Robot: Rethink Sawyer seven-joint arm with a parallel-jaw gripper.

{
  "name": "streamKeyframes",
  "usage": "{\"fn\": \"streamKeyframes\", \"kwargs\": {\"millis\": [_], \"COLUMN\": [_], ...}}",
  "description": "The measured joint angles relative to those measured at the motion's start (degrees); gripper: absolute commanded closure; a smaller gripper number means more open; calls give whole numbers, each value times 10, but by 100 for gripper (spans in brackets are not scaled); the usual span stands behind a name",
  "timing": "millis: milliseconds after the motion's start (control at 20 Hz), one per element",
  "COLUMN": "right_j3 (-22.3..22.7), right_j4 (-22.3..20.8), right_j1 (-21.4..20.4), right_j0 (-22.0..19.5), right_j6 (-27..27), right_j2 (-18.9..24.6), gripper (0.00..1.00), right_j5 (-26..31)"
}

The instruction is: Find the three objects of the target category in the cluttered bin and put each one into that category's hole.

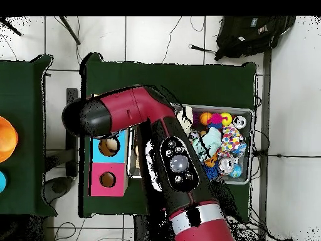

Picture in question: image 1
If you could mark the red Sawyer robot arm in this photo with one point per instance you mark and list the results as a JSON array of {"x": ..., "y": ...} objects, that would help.
[{"x": 175, "y": 165}]

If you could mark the wooden box with three holes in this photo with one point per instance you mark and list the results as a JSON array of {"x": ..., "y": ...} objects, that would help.
[{"x": 96, "y": 175}]

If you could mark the clear mesh bin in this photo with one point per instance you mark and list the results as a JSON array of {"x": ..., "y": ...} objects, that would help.
[{"x": 241, "y": 178}]

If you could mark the cream yellow cloth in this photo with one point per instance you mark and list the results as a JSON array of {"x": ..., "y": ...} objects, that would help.
[{"x": 185, "y": 119}]

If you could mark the small orange basketball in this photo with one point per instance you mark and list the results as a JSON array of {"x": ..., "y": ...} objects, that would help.
[{"x": 205, "y": 118}]

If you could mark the mint green cloth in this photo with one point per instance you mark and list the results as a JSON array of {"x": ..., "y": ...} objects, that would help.
[{"x": 211, "y": 140}]

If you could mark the pink spiky ball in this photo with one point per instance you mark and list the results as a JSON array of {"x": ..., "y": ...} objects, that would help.
[{"x": 215, "y": 119}]

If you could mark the polka-dot cloth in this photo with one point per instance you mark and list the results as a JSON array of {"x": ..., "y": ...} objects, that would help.
[{"x": 230, "y": 139}]

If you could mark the silver drink can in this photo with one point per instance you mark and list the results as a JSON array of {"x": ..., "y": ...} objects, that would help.
[{"x": 226, "y": 166}]

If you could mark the grey round base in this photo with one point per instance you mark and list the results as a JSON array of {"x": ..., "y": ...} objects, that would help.
[{"x": 57, "y": 188}]

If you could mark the black backpack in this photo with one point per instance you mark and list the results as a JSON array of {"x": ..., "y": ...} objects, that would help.
[{"x": 251, "y": 35}]

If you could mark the black tripod leg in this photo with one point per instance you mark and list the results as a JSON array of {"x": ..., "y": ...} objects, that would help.
[
  {"x": 70, "y": 30},
  {"x": 11, "y": 27}
]

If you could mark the dark green side tablecloth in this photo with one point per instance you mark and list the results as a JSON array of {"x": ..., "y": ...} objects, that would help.
[{"x": 30, "y": 175}]

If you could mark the orange plastic bowl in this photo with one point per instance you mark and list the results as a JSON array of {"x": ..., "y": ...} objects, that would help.
[{"x": 7, "y": 139}]

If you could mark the blue plastic bowl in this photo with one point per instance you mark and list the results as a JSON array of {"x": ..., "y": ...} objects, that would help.
[{"x": 2, "y": 182}]

